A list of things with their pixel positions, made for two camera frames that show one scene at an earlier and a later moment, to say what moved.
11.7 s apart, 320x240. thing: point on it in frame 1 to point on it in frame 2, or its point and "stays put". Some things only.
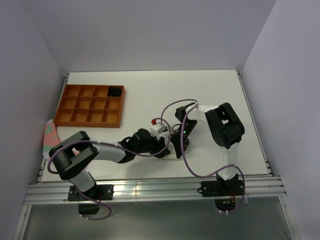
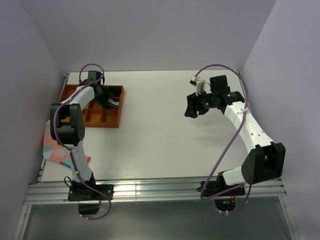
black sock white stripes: x=115 y=91 stays put
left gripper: x=159 y=144 to x=107 y=95
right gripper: x=176 y=141 to x=193 y=105
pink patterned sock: x=51 y=139 stays put
